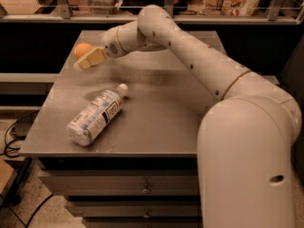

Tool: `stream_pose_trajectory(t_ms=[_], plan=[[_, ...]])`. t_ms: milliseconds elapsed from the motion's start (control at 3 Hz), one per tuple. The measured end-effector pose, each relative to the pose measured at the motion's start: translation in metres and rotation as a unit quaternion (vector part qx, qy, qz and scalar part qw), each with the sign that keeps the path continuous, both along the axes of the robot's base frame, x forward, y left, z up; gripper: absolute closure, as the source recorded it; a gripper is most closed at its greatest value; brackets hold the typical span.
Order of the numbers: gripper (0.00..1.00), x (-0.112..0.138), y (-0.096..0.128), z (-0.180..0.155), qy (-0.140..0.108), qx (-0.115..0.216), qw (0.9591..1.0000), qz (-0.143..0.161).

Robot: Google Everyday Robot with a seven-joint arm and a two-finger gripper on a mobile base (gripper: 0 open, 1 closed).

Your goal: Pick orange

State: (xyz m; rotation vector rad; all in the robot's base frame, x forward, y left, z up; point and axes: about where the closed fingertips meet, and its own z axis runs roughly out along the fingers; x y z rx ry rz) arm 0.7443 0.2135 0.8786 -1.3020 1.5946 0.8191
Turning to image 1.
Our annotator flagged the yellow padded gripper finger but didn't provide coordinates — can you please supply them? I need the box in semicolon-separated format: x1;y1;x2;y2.
74;47;106;71

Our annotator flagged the orange fruit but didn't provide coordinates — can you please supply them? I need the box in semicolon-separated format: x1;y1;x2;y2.
74;43;93;59

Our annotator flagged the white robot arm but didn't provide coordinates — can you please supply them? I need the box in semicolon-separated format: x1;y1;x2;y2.
74;5;302;228

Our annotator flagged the clear plastic water bottle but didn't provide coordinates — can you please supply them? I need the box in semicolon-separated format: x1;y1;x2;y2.
66;84;128;146

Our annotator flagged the round top drawer knob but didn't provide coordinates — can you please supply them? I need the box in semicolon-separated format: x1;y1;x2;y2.
142;182;151;195

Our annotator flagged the round drawer knob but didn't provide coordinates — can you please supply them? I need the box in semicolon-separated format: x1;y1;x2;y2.
142;209;151;219
142;182;151;195

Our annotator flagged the metal railing frame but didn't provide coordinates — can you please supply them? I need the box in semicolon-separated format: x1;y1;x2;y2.
0;0;304;25

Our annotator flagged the black cable bundle left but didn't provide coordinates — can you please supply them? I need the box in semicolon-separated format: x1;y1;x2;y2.
3;110;40;159

